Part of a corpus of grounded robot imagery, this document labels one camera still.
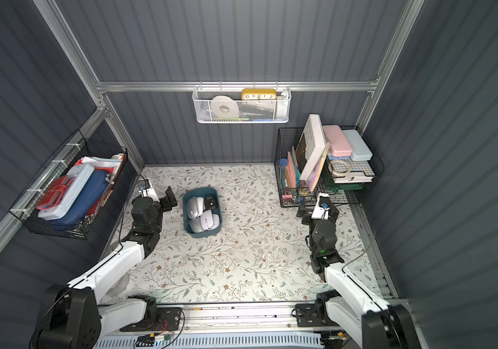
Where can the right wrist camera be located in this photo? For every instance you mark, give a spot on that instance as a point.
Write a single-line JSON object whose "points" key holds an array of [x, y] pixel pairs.
{"points": [[322, 207]]}

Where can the pink pencil case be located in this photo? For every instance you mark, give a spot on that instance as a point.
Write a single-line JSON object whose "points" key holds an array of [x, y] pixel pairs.
{"points": [[339, 144]]}

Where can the pink folders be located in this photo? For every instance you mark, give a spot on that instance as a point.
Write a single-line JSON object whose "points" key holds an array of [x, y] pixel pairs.
{"points": [[292, 169]]}

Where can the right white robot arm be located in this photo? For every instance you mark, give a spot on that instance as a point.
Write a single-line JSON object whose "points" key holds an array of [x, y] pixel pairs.
{"points": [[370, 321]]}

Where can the white flat case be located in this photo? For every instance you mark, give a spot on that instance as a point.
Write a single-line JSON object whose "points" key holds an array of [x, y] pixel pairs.
{"points": [[81, 174]]}

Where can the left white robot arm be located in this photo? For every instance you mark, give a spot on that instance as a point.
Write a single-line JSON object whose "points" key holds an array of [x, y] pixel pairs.
{"points": [[71, 315]]}

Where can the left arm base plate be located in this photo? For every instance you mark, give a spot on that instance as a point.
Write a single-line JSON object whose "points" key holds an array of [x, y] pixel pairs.
{"points": [[165, 319]]}

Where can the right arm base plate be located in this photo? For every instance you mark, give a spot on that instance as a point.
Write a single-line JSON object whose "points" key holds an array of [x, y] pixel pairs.
{"points": [[310, 315]]}

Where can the white slim mouse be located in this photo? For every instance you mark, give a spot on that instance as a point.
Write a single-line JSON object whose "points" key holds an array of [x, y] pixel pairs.
{"points": [[194, 207]]}

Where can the light blue pencil case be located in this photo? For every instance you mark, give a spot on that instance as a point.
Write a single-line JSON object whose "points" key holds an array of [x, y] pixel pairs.
{"points": [[360, 150]]}

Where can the red wallet pouch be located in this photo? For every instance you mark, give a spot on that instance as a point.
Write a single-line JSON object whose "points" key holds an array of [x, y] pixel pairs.
{"points": [[55, 193]]}

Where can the black wire side basket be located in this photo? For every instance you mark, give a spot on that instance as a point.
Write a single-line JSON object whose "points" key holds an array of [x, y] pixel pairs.
{"points": [[105, 156]]}

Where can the white tape roll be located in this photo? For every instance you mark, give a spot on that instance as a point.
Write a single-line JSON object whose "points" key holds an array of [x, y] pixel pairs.
{"points": [[224, 107]]}

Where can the yellow clock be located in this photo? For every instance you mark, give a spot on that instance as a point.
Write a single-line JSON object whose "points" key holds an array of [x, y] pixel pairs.
{"points": [[259, 94]]}

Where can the white logo mouse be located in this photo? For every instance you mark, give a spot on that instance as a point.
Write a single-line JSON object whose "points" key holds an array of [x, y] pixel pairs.
{"points": [[209, 220]]}

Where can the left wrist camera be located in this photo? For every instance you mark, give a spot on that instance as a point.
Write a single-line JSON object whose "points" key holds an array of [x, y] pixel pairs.
{"points": [[146, 190]]}

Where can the white tablet board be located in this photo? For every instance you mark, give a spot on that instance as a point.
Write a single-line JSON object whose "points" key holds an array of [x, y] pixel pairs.
{"points": [[310, 147]]}

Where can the white wire wall basket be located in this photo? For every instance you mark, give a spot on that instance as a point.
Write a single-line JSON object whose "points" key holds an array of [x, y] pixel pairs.
{"points": [[251, 111]]}

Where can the teal plastic storage box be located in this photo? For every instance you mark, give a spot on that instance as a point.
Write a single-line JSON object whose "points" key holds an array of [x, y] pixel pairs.
{"points": [[201, 192]]}

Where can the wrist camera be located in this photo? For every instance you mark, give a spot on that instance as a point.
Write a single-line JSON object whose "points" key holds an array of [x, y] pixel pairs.
{"points": [[322, 207], [146, 190]]}

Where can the navy blue case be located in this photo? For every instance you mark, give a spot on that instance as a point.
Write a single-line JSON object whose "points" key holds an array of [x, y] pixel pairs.
{"points": [[90, 194]]}

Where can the silver grey mouse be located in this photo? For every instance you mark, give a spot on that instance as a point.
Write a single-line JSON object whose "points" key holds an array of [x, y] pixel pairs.
{"points": [[196, 226]]}

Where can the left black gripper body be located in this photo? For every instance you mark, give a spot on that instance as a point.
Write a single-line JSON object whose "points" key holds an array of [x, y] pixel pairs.
{"points": [[164, 200]]}

